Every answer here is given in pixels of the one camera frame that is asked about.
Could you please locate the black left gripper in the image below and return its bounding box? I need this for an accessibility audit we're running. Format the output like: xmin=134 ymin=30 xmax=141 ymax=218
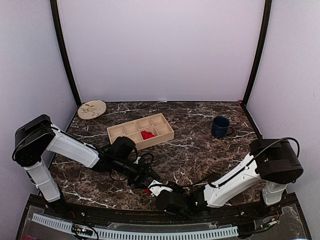
xmin=113 ymin=156 xmax=161 ymax=189

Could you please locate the red snowflake santa sock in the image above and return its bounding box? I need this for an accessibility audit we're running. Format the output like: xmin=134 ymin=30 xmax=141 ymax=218
xmin=141 ymin=130 xmax=156 ymax=140

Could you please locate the wooden compartment tray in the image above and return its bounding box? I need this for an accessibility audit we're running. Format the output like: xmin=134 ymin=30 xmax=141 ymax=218
xmin=107 ymin=113 xmax=175 ymax=150

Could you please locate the plain red sock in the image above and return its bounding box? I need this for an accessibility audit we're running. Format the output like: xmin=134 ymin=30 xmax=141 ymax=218
xmin=144 ymin=188 xmax=152 ymax=196

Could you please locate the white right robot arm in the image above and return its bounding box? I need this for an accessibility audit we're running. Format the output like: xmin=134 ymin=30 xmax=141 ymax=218
xmin=148 ymin=137 xmax=304 ymax=218

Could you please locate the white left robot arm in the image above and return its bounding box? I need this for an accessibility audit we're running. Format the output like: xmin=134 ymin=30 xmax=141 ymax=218
xmin=12 ymin=114 xmax=160 ymax=218

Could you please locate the dark blue mug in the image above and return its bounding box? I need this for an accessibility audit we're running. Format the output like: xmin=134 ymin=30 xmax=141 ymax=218
xmin=211 ymin=116 xmax=234 ymax=139

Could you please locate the bird painted ceramic plate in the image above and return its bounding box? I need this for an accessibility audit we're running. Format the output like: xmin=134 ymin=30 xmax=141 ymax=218
xmin=77 ymin=100 xmax=107 ymax=120

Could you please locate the black left camera cable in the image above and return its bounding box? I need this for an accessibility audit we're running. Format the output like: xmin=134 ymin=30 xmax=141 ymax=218
xmin=109 ymin=152 xmax=155 ymax=181

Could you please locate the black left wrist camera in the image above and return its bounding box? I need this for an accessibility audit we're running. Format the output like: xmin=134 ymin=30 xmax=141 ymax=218
xmin=108 ymin=136 xmax=137 ymax=159

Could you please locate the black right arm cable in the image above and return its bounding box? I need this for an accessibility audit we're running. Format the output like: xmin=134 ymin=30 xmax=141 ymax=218
xmin=189 ymin=136 xmax=301 ymax=188

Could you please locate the white slotted cable duct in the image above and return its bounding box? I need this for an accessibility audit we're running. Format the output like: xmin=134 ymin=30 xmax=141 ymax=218
xmin=31 ymin=213 xmax=239 ymax=240

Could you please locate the black front table rail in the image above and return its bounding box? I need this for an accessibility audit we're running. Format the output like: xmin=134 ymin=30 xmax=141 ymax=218
xmin=24 ymin=189 xmax=301 ymax=227

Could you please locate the black left frame post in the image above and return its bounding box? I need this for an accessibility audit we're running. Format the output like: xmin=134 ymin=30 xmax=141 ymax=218
xmin=49 ymin=0 xmax=82 ymax=107

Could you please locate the black frame post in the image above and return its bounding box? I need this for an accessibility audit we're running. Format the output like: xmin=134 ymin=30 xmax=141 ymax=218
xmin=242 ymin=0 xmax=272 ymax=109
xmin=49 ymin=0 xmax=82 ymax=107

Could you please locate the black right frame post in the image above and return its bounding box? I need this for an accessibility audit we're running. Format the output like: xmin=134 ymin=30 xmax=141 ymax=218
xmin=242 ymin=0 xmax=272 ymax=109

